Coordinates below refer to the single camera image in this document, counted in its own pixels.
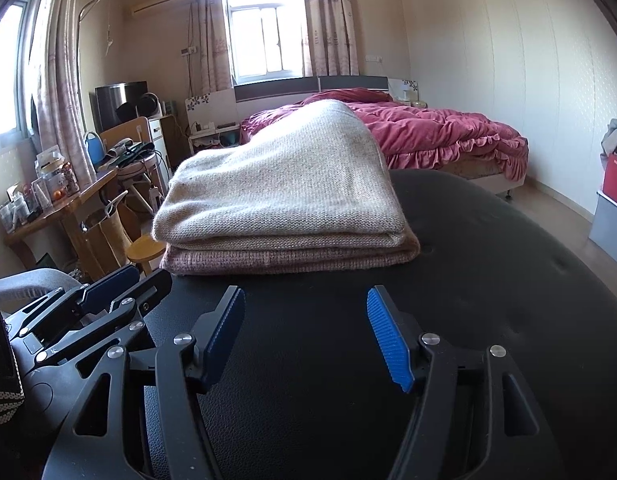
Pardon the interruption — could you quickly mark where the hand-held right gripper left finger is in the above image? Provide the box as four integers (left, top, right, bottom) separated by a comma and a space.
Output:
43, 285, 246, 480

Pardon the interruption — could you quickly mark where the white drawer cabinet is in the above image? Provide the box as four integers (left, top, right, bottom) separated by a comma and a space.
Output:
148, 114, 175, 176

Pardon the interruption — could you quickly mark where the round wooden stool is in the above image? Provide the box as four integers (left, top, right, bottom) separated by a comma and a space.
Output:
126, 234, 168, 276

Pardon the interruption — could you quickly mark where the side window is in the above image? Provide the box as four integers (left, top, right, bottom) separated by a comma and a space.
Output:
0, 0, 39, 137

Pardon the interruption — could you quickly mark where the cream knit sweater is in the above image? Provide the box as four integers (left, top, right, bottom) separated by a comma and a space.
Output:
152, 99, 408, 250

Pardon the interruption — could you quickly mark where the bedroom window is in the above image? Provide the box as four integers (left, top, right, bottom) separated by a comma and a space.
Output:
223, 0, 305, 86

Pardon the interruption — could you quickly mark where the wooden desk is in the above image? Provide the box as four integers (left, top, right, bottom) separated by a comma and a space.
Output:
6, 169, 120, 281

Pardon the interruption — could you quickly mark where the grey cloth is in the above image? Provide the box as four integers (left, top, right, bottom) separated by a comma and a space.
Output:
0, 267, 82, 307

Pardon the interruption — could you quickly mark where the dark grey headboard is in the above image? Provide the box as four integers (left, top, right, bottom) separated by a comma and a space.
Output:
233, 76, 389, 106

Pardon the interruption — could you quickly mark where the blue handled bag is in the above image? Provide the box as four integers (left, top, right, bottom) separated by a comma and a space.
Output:
82, 131, 105, 166

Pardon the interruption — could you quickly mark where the brown paper bag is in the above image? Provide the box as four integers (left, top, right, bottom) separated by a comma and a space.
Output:
81, 195, 139, 273

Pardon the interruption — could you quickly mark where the white air conditioner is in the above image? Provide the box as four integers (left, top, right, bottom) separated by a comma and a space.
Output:
128, 0, 195, 17

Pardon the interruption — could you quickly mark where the cluster of desk toiletries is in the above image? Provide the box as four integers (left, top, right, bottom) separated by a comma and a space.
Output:
0, 145, 82, 233

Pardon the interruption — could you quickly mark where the grey plastic storage bin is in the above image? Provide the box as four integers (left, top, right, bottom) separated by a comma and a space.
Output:
589, 191, 617, 258

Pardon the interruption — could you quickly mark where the black television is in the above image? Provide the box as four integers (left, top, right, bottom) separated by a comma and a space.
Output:
94, 81, 148, 133

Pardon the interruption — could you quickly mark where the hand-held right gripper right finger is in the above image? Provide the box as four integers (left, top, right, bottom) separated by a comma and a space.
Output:
366, 285, 567, 480

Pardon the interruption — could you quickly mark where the dark patterned cloth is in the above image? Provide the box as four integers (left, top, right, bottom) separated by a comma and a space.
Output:
0, 387, 25, 427

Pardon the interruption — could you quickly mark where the grey clothes pile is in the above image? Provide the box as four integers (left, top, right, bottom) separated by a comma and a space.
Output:
599, 117, 617, 161

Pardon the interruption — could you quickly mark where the floral beige curtain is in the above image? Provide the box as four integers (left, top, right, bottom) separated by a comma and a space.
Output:
198, 0, 235, 96
294, 0, 360, 78
28, 0, 96, 186

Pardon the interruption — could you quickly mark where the white bed base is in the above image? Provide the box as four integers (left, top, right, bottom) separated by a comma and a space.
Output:
439, 160, 528, 200

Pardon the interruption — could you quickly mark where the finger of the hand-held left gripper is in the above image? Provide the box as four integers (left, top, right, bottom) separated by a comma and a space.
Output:
6, 264, 142, 338
33, 270, 173, 368

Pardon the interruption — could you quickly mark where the white desk fan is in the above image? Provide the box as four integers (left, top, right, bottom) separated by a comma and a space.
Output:
138, 92, 162, 117

